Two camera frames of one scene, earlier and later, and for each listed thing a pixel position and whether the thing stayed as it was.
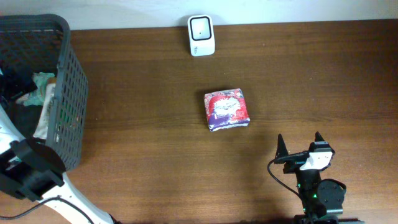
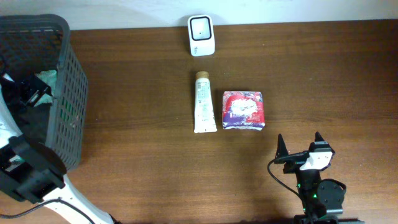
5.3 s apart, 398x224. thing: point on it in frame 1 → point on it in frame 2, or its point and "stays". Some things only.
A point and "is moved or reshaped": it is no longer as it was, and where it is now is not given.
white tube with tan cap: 41,129 is moved or reshaped
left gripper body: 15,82 → 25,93
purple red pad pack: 226,109 → 243,110
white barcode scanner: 201,34 stays
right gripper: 281,149 stays
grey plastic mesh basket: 44,42 stays
